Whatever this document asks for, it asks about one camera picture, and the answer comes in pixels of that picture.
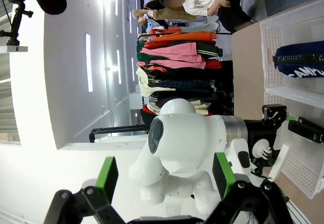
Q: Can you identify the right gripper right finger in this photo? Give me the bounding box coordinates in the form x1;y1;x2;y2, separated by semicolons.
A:
205;152;296;224

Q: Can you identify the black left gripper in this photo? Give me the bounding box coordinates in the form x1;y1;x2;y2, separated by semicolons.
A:
244;103;297;157

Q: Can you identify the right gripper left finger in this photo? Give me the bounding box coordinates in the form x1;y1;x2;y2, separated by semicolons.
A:
43;156;126;224

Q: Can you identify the navy CAMPUS pencil case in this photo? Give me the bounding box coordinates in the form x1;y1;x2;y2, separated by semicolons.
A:
271;40;324;79

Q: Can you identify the small red garment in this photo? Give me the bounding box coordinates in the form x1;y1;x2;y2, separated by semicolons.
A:
204;59;223;70

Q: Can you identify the cream garment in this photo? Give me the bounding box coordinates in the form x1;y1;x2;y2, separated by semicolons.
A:
136;67;177;97

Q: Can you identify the pink garment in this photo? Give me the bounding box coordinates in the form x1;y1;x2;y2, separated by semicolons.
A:
140;42;208;70

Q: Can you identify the orange garment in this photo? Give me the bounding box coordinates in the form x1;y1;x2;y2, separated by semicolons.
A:
143;31;218;47

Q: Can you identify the person in white t-shirt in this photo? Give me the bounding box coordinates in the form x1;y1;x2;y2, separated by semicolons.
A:
158;0;294;32

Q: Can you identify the dark-haired background person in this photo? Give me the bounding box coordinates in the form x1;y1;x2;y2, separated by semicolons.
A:
145;0;198;22

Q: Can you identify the bald mannequin head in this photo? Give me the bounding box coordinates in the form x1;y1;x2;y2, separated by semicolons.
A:
132;9;150;26

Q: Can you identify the white wall box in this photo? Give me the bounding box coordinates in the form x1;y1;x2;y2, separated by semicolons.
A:
129;93;143;111

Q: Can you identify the white mount bracket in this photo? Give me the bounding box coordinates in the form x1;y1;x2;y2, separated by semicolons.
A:
0;45;29;53

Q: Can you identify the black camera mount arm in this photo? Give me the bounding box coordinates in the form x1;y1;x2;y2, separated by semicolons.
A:
0;0;34;48

